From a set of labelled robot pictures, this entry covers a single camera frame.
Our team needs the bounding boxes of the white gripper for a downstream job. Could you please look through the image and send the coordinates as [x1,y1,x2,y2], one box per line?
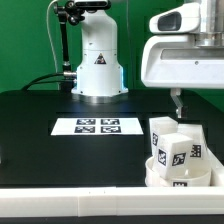
[141,35,224,118]

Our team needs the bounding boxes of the white marker sheet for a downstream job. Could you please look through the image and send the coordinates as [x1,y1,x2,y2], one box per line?
[51,118,143,136]

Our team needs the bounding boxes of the black cables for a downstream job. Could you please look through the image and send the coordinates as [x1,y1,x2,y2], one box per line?
[21,70,78,91]

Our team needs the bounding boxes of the white L-shaped wall fixture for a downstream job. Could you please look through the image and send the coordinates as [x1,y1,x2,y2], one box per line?
[0,160,224,218]

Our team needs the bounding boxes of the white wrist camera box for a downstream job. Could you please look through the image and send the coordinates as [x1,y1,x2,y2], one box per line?
[149,3,200,34]

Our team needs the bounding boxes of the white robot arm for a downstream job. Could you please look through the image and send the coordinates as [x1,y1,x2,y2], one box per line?
[73,0,224,117]

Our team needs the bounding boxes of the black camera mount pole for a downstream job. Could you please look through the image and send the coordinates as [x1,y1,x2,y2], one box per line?
[54,0,111,92]

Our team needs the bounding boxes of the white round stool seat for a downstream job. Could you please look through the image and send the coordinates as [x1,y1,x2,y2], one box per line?
[145,157,211,187]

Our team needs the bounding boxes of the white cable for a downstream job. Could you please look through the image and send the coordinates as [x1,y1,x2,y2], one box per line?
[46,0,60,74]

